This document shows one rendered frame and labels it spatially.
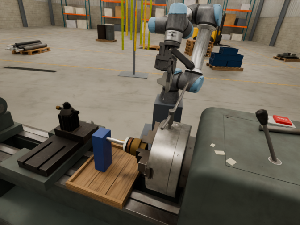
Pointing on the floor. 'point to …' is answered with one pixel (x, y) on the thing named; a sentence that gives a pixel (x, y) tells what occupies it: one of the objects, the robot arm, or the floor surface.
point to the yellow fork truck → (216, 35)
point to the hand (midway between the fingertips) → (168, 90)
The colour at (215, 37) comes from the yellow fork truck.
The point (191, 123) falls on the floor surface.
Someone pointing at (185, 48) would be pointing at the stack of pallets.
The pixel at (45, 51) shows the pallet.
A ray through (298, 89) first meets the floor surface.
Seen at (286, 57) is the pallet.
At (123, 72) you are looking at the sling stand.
